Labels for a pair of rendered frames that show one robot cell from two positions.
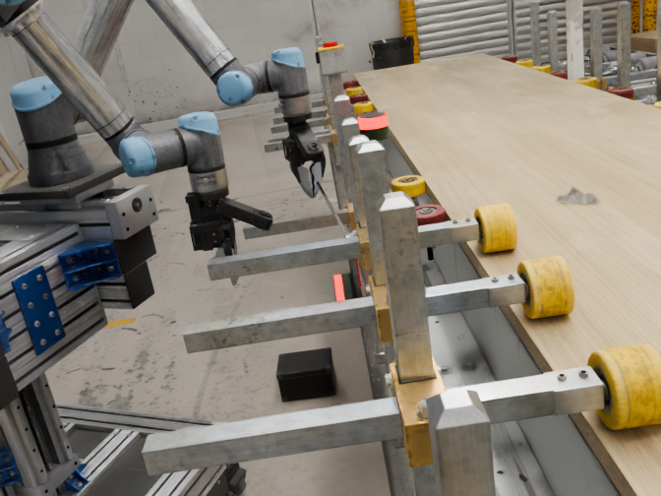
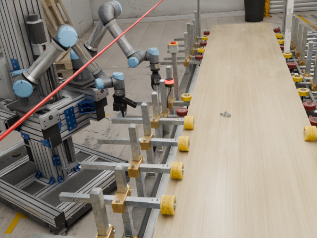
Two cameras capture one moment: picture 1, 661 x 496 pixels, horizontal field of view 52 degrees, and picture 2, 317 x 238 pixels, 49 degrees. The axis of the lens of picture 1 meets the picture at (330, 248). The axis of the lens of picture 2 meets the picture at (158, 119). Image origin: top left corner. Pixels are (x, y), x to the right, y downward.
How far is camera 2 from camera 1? 110 cm
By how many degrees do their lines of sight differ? 13
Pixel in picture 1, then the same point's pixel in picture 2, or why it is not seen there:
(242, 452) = (99, 167)
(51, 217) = (77, 90)
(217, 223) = (120, 104)
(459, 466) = (117, 175)
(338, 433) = not seen: hidden behind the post
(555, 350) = (177, 159)
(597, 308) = (196, 151)
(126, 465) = not seen: hidden behind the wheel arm
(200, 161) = (116, 87)
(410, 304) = (134, 145)
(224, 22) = not seen: outside the picture
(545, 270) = (182, 140)
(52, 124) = (80, 63)
